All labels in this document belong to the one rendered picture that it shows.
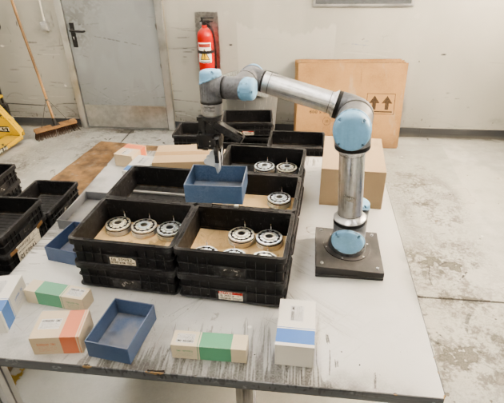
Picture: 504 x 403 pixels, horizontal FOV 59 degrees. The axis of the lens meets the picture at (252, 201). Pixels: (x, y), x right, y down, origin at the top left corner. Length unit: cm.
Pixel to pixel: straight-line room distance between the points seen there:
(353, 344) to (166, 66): 380
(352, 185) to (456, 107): 354
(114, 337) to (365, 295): 90
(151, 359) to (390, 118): 361
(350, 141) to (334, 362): 69
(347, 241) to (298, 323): 35
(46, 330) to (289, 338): 78
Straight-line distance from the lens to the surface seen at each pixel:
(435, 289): 295
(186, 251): 157
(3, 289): 185
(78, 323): 162
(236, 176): 164
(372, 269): 181
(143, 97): 504
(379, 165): 222
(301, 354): 145
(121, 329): 166
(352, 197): 155
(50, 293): 180
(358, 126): 141
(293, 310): 153
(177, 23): 476
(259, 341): 155
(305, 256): 189
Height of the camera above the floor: 187
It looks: 31 degrees down
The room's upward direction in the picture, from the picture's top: 1 degrees counter-clockwise
